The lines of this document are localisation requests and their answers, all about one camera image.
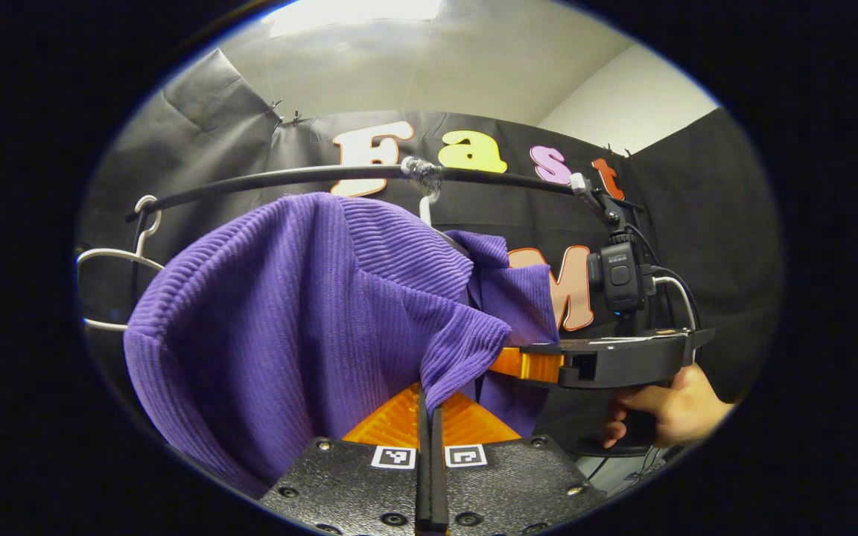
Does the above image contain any black clothes rack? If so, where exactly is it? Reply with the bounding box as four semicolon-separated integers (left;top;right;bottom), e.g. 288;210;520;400
125;164;646;306

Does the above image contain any white camera cable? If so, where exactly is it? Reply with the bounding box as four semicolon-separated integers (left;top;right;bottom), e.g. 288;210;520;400
652;275;699;332

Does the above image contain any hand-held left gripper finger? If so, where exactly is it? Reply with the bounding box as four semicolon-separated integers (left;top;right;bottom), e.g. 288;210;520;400
433;391;607;536
261;383;431;536

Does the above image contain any grey tape wad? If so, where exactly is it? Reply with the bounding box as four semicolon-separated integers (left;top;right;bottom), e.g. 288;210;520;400
401;156;445;198

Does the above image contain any black camera cable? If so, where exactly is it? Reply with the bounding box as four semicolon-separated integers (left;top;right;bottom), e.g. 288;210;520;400
626;223;704;328

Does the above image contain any purple corduroy shirt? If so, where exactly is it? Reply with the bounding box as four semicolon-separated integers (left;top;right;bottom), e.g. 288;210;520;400
124;192;560;500

